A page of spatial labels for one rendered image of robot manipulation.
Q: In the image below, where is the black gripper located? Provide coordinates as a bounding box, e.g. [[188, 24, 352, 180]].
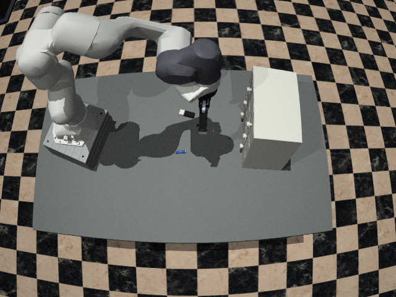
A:
[[197, 89, 217, 134]]

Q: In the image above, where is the white chest of drawers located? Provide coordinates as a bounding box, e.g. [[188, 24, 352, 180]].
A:
[[242, 66, 302, 170]]

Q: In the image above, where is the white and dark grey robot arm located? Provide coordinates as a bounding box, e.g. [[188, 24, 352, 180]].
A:
[[15, 6, 222, 147]]

